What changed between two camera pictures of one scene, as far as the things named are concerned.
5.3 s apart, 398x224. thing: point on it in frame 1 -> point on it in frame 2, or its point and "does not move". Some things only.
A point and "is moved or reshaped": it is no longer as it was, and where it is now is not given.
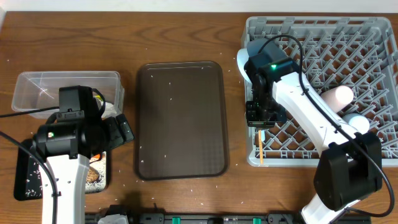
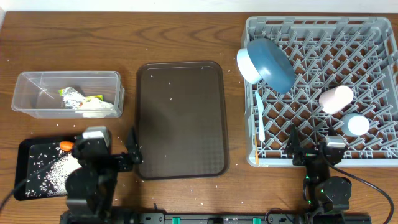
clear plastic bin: (40, 90) does not move
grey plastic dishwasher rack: (358, 52) does not move
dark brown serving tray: (181, 120) does not move
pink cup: (337, 98) does not move
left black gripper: (121, 132) -> (123, 160)
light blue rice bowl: (242, 55) does not move
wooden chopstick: (260, 139) is moved or reshaped
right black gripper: (253, 120) -> (294, 147)
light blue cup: (360, 124) does not move
